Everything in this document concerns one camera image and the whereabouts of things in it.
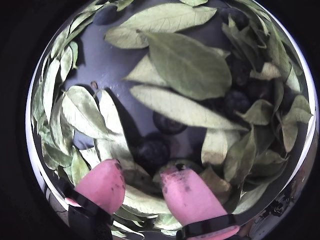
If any green leaf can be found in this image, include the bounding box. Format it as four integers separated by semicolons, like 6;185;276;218
49;99;75;156
221;14;266;71
232;182;272;216
136;29;233;101
59;46;74;82
104;2;218;50
201;128;241;166
71;147;91;186
179;0;208;7
122;183;173;216
199;166;232;203
223;126;257;185
249;149;290;181
276;94;314;153
249;62;282;81
129;84;250;133
234;99;275;126
122;54;168;88
96;88;127;141
61;85;116;141

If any pink tipped gripper finger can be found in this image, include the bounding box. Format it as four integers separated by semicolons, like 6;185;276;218
160;167;241;240
64;159;126;240

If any dark blueberry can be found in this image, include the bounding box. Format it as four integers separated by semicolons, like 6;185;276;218
228;58;252;87
247;79;273;101
136;139;171;168
221;7;250;30
223;89;252;114
152;111;188;135

